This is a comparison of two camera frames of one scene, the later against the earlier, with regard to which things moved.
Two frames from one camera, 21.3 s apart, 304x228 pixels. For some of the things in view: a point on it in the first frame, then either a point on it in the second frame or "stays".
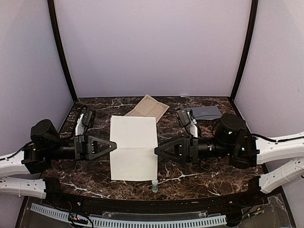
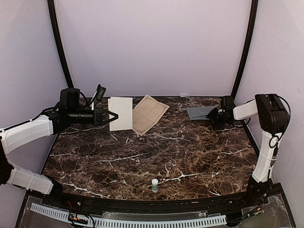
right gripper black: x=188 y=149 -> x=211 y=115
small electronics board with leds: x=73 y=217 stays
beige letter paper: x=134 y=158 -> x=122 y=106
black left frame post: x=51 y=7 stays
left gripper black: x=84 y=147 -> x=99 y=117
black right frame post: x=254 y=8 stays
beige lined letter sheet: x=148 y=107 stays
